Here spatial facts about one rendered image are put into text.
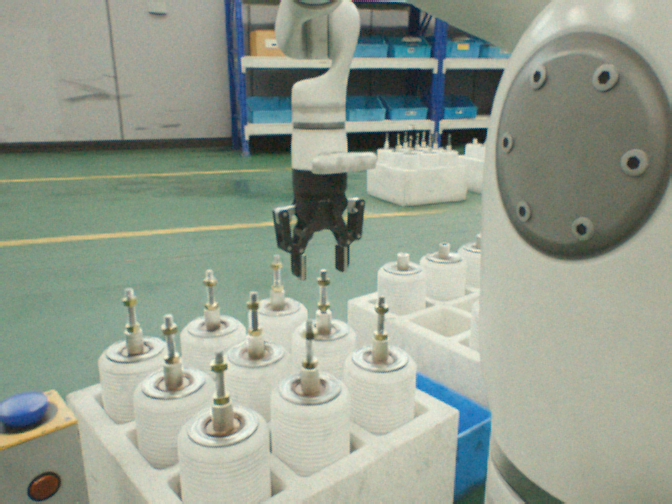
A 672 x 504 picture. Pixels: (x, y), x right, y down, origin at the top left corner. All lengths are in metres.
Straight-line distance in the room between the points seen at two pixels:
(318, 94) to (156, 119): 4.94
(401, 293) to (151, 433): 0.56
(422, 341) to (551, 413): 0.84
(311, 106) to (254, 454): 0.41
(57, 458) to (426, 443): 0.43
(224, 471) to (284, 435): 0.10
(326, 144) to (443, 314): 0.52
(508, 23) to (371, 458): 0.54
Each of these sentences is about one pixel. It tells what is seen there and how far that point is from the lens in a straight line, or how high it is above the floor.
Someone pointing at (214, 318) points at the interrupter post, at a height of 0.27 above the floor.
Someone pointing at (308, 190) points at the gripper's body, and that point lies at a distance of 0.75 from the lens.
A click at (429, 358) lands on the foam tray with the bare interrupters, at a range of 1.02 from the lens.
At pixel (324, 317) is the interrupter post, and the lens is 0.83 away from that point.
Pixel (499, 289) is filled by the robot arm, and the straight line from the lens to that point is 0.20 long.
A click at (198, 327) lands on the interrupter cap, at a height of 0.25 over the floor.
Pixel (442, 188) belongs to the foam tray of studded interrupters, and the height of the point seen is 0.08.
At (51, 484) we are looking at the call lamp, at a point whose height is 0.26.
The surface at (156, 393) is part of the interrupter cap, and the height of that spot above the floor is 0.25.
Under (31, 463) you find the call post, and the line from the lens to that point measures 0.59.
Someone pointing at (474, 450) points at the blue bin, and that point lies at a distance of 0.92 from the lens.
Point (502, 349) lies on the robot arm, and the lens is 0.20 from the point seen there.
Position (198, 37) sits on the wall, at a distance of 5.67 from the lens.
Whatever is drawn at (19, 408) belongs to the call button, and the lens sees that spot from 0.59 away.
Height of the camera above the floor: 0.60
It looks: 18 degrees down
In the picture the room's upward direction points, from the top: straight up
